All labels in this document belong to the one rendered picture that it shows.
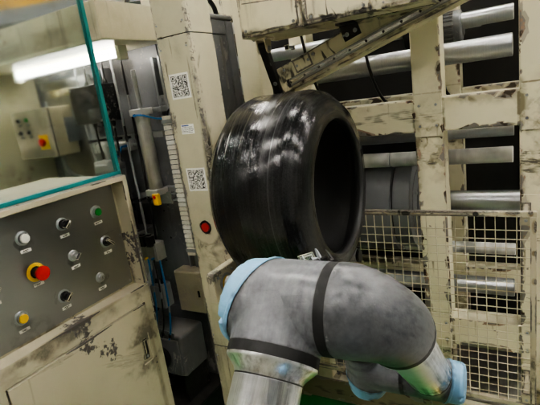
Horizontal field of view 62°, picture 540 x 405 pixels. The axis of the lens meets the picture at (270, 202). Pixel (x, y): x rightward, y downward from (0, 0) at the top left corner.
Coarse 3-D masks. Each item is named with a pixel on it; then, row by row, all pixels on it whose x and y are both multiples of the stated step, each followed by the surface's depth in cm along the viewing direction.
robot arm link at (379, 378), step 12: (348, 360) 86; (348, 372) 88; (360, 372) 85; (372, 372) 84; (384, 372) 83; (396, 372) 83; (360, 384) 86; (372, 384) 85; (384, 384) 84; (396, 384) 82; (360, 396) 88; (372, 396) 87
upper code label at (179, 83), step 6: (186, 72) 134; (174, 78) 137; (180, 78) 136; (186, 78) 135; (174, 84) 137; (180, 84) 136; (186, 84) 135; (174, 90) 138; (180, 90) 137; (186, 90) 136; (174, 96) 139; (180, 96) 138; (186, 96) 136
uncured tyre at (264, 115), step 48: (288, 96) 121; (240, 144) 115; (288, 144) 109; (336, 144) 153; (240, 192) 113; (288, 192) 108; (336, 192) 158; (240, 240) 118; (288, 240) 111; (336, 240) 151
